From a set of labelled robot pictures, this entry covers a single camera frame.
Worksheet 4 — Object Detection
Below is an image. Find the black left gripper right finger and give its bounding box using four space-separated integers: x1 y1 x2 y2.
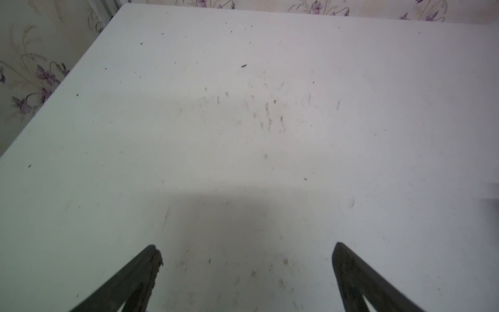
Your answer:
331 242 423 312

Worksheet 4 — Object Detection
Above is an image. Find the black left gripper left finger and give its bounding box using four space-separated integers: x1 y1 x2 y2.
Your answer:
72 244 162 312

